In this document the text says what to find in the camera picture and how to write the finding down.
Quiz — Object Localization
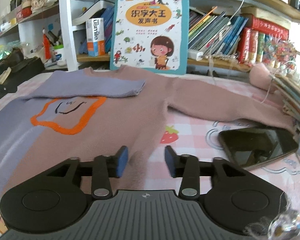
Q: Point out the purple and mauve knit sweater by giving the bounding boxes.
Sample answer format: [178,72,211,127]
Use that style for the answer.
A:
[0,66,293,198]

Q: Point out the white green lidded tub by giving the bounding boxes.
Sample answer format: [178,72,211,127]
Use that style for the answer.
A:
[53,44,66,66]

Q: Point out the orange white usmile box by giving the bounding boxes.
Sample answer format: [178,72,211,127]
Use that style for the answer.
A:
[85,18,106,57]

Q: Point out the red boxed book set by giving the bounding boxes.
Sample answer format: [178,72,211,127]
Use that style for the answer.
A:
[237,14,289,64]

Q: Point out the teal children's picture book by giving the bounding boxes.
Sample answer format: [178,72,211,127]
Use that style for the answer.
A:
[110,0,190,75]

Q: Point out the white blue shelf frame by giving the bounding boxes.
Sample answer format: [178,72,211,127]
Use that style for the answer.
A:
[0,0,300,72]

